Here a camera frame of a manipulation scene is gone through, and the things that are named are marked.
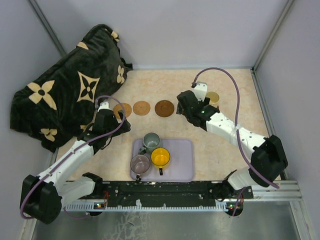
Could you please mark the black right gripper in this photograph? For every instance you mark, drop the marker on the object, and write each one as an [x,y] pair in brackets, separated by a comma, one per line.
[179,110]

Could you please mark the light wooden coaster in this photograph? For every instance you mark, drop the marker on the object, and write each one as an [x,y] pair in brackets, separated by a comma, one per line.
[141,108]
[127,109]

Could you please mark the black floral plush blanket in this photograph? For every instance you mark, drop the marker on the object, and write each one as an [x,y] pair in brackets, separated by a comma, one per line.
[60,103]

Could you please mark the lavender plastic tray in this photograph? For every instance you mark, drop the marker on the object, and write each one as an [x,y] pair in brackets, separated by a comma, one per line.
[181,166]

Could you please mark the grey mug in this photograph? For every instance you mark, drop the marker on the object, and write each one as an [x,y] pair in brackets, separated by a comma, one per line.
[150,142]

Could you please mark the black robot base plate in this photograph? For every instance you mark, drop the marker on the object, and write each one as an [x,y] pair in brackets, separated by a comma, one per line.
[160,194]

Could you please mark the dark brown coaster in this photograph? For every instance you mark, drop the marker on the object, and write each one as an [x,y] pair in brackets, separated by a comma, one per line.
[164,108]

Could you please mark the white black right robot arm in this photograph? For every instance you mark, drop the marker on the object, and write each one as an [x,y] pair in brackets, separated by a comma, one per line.
[265,156]

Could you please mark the purple mug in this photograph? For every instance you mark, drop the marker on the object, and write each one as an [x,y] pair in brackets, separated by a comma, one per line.
[140,166]

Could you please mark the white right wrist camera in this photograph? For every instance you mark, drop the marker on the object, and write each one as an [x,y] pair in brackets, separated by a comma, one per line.
[200,91]

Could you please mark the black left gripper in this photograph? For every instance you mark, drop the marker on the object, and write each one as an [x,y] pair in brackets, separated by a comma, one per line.
[125,128]

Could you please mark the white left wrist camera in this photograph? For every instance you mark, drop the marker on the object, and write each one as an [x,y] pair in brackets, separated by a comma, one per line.
[104,105]

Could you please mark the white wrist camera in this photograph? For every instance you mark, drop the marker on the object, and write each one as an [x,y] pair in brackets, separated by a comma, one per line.
[200,91]
[104,105]

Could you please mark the yellow mug black handle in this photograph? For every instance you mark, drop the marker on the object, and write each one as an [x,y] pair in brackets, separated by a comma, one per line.
[160,158]

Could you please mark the cream mug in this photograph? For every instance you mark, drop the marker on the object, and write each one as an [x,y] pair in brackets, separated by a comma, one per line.
[214,98]

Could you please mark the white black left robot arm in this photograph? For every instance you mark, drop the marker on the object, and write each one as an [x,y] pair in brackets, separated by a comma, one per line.
[45,195]

